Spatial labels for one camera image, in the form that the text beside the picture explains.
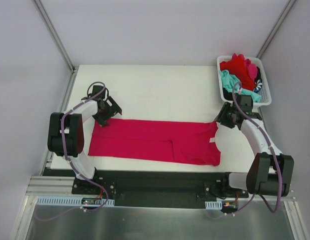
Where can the right aluminium frame post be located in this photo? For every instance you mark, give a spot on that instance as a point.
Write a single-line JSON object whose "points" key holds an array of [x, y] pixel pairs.
{"points": [[288, 8]]}

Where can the white plastic laundry basket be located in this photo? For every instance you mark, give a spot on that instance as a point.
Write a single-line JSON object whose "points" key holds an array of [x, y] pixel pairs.
{"points": [[264, 92]]}

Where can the black white patterned garment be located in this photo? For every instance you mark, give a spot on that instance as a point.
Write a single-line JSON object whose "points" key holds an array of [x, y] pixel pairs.
{"points": [[258, 85]]}

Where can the magenta pink t shirt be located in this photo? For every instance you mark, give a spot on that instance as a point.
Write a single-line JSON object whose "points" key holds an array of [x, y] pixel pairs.
{"points": [[164, 141]]}

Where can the left white cable duct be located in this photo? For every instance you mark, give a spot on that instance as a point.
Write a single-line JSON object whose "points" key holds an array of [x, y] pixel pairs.
{"points": [[74, 201]]}

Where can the aluminium frame post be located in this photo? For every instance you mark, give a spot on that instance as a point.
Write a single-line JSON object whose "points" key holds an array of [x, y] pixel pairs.
{"points": [[53, 33], [288, 8]]}

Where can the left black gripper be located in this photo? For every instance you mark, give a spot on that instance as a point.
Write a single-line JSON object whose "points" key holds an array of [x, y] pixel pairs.
{"points": [[108, 111]]}

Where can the right white cable duct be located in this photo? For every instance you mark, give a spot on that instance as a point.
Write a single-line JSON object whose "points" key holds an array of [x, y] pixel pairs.
{"points": [[219, 204]]}

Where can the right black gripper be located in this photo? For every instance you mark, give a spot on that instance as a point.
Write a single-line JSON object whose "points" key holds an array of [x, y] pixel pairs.
{"points": [[223, 118]]}

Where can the white cable duct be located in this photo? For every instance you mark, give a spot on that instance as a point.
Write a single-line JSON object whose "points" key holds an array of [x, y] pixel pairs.
{"points": [[74, 201], [219, 204]]}

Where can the left aluminium frame post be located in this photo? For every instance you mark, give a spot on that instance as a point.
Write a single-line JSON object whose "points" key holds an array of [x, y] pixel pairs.
{"points": [[53, 33]]}

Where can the aluminium front rail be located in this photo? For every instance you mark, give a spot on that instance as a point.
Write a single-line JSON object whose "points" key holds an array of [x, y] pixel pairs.
{"points": [[55, 186]]}

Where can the black t shirt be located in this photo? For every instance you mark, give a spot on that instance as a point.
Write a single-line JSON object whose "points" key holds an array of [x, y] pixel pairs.
{"points": [[227, 95]]}

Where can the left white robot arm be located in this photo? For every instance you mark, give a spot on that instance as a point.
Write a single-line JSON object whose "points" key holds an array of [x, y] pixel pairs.
{"points": [[66, 129]]}

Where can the teal t shirt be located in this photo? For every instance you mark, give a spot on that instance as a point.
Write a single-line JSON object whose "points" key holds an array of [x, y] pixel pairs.
{"points": [[229, 80]]}

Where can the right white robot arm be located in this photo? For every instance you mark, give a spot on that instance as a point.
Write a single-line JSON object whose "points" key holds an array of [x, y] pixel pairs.
{"points": [[271, 170]]}

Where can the red t shirt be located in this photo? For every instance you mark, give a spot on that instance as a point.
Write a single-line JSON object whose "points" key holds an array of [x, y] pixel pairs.
{"points": [[236, 66]]}

